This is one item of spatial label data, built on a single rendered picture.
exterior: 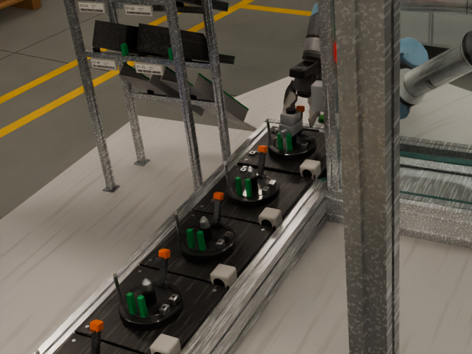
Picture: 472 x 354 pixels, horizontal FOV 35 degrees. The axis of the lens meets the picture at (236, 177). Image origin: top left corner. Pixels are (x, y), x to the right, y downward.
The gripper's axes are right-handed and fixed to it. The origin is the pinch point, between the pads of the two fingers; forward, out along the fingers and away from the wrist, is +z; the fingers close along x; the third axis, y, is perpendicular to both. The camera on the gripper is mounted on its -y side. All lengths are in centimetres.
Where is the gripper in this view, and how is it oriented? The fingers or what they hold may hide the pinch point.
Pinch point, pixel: (297, 121)
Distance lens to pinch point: 212.6
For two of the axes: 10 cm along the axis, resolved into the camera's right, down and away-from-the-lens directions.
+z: -2.2, 9.7, -0.8
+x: -8.8, -1.6, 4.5
